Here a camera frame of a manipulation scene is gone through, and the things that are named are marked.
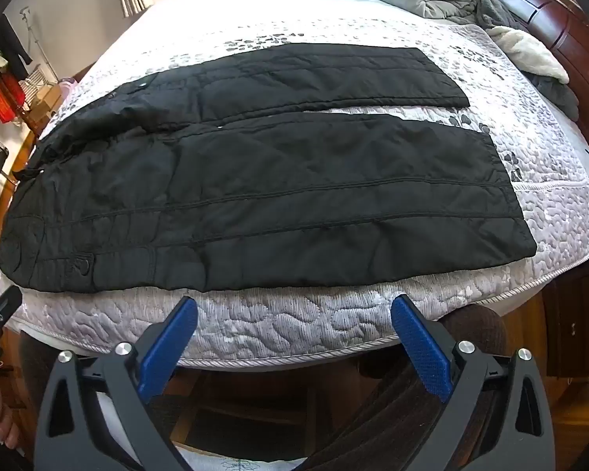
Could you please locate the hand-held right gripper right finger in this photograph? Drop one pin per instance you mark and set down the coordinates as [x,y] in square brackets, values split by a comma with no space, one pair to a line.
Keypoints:
[419,341]

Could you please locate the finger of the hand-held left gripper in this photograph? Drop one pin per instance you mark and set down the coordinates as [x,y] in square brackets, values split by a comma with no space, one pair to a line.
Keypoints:
[2,309]

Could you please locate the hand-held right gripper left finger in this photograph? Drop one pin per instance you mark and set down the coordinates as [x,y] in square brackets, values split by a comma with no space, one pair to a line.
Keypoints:
[169,341]

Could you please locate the black quilted pants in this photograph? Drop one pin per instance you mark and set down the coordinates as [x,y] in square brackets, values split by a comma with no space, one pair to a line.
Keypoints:
[275,186]

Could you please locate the person's left hand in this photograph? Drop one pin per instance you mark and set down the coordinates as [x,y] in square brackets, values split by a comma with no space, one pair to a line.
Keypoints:
[0,427]

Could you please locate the person's brown trouser legs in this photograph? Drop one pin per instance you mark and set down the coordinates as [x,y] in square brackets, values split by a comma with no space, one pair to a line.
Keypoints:
[471,328]

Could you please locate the bed with grey quilted cover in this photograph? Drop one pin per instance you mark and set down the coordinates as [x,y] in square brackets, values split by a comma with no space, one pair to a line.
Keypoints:
[284,319]

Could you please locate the dark wooden nightstand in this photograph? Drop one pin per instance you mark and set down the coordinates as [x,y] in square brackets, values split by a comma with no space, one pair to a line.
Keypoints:
[576,324]

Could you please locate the red hanging bag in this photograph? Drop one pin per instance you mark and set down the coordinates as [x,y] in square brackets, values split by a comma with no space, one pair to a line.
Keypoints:
[2,100]

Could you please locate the cardboard box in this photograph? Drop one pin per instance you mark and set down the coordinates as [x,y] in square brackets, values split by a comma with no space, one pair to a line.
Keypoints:
[46,100]

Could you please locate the pink container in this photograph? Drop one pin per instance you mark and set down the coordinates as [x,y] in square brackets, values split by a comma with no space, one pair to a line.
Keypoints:
[67,83]

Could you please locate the thin metal stand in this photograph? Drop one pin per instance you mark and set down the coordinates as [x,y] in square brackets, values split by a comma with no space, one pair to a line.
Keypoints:
[34,44]

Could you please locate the black hanging garment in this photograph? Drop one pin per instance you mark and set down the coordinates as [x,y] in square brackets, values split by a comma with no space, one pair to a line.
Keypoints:
[11,41]

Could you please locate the cream fleece blanket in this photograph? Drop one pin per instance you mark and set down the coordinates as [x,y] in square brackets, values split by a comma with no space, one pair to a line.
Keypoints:
[530,51]

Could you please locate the dark grey blanket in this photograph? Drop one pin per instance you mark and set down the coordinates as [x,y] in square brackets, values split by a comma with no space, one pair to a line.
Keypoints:
[505,14]

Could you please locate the dark wooden headboard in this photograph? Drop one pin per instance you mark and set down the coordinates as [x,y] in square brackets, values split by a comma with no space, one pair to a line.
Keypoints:
[559,14]

